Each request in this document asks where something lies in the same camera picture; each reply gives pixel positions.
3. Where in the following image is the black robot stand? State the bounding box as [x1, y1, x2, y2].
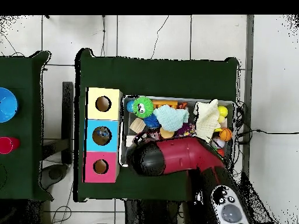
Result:
[124, 199, 187, 224]

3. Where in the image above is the red toy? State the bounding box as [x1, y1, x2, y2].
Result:
[0, 136, 20, 155]

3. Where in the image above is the white baseball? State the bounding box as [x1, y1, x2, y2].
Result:
[211, 136, 225, 150]

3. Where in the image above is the wooden box with three holes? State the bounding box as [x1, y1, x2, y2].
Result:
[82, 87, 124, 183]

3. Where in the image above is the orange toy brick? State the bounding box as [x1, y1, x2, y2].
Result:
[152, 100, 179, 110]

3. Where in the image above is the blue puffer ball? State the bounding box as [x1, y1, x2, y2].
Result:
[143, 114, 161, 130]

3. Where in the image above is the light blue waffle cloth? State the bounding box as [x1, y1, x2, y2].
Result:
[152, 104, 190, 132]

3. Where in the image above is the dark green side table cloth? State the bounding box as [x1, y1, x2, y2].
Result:
[0, 50, 54, 201]

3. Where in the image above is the black cable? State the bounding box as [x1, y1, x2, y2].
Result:
[235, 128, 299, 138]

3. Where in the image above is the yellow ball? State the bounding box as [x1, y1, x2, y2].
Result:
[218, 105, 229, 118]

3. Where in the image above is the green puffer ball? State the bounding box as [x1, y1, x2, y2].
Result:
[132, 96, 155, 119]

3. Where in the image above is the shallow clear mesh bin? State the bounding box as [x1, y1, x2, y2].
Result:
[118, 94, 237, 172]

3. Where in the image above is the small orange basketball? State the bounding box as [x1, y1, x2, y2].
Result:
[218, 127, 234, 142]

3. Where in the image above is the grey rounded base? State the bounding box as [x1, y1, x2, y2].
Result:
[40, 163, 68, 190]

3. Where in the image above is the blue bowl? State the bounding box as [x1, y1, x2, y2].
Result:
[0, 87, 19, 124]

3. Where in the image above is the wavy wooden block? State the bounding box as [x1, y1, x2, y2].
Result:
[129, 117, 147, 134]

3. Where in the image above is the clear plastic bottle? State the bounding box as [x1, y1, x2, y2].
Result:
[94, 128, 111, 142]

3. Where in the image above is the cream waffle cloth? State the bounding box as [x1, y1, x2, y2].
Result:
[193, 99, 221, 144]

